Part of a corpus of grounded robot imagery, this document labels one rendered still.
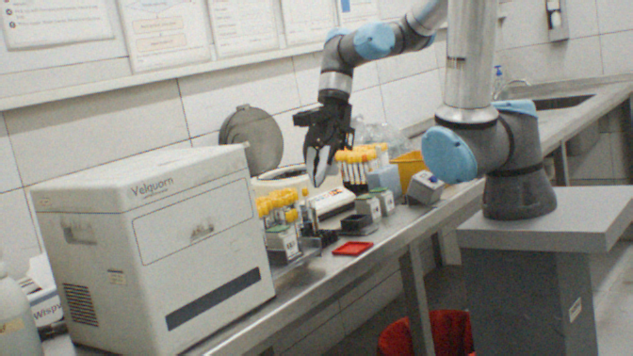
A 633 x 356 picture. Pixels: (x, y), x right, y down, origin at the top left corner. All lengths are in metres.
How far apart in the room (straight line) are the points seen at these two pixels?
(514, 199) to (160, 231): 0.69
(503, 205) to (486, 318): 0.25
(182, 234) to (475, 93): 0.56
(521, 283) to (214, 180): 0.64
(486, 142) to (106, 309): 0.72
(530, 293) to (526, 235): 0.13
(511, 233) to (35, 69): 1.14
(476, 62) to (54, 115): 1.01
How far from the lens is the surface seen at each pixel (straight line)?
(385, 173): 1.71
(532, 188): 1.33
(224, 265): 1.13
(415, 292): 1.62
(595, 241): 1.23
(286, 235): 1.27
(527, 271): 1.33
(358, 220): 1.51
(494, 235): 1.29
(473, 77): 1.17
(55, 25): 1.72
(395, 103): 2.78
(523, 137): 1.30
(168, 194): 1.05
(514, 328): 1.39
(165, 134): 1.86
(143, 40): 1.84
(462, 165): 1.18
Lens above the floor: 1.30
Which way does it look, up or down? 11 degrees down
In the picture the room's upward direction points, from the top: 11 degrees counter-clockwise
